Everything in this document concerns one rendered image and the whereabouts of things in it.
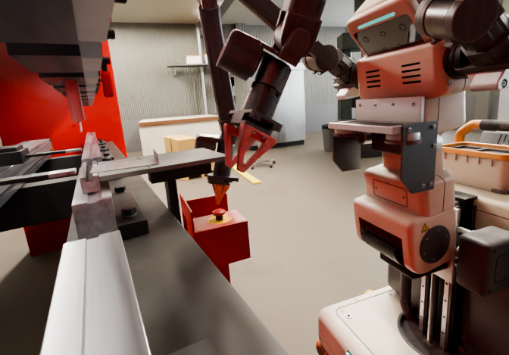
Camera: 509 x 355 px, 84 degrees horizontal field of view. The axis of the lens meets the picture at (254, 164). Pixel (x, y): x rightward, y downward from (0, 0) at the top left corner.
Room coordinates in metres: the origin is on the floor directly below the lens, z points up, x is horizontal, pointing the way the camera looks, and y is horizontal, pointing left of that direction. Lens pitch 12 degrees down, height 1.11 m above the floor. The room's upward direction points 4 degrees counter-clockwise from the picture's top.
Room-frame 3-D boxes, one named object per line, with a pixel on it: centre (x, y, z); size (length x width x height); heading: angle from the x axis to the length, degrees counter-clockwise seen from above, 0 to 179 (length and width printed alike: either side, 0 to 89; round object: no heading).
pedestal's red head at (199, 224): (0.84, 0.14, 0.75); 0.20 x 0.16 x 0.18; 22
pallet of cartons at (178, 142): (4.94, 1.08, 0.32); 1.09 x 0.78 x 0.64; 24
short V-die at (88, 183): (0.60, 0.36, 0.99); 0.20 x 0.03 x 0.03; 29
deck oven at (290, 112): (7.53, -0.46, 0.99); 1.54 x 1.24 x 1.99; 110
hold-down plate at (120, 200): (0.64, 0.31, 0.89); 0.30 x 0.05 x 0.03; 29
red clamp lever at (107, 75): (0.75, 0.36, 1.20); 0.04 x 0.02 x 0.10; 119
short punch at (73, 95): (0.58, 0.34, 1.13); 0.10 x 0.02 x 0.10; 29
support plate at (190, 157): (0.65, 0.21, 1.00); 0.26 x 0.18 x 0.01; 119
